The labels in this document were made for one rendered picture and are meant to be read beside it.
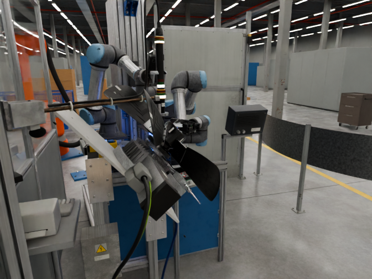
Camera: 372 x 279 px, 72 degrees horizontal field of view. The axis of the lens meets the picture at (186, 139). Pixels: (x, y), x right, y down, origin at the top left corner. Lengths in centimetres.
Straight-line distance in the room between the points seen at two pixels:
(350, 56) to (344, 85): 100
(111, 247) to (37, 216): 31
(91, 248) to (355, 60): 1065
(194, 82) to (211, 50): 163
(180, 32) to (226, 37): 59
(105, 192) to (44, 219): 25
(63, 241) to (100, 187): 24
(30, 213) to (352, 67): 1070
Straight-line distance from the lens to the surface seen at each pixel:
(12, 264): 103
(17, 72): 172
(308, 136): 287
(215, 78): 334
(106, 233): 119
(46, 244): 118
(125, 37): 216
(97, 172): 114
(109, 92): 122
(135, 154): 115
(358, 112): 782
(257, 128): 193
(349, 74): 1098
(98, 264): 126
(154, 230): 130
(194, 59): 323
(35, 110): 91
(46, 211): 118
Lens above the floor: 149
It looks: 15 degrees down
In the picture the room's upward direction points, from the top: straight up
